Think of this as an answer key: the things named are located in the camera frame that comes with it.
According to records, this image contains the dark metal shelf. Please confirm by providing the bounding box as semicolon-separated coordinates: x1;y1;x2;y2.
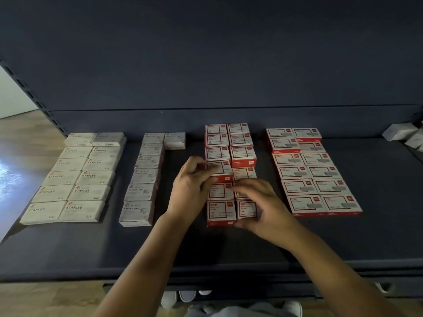
0;0;423;301

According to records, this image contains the person's grey clothing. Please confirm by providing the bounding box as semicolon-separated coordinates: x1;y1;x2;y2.
185;302;298;317

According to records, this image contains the person's right hand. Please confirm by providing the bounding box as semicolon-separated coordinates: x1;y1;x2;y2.
233;178;301;248

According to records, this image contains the person's grey shoe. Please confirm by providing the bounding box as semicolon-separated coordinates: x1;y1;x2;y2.
283;300;304;317

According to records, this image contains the person's right forearm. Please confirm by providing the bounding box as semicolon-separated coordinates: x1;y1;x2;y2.
281;228;404;317

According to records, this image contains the person's left hand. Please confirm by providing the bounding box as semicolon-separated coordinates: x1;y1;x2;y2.
165;155;219;225

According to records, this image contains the person's left forearm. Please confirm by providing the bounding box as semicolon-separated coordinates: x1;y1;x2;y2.
96;214;193;317

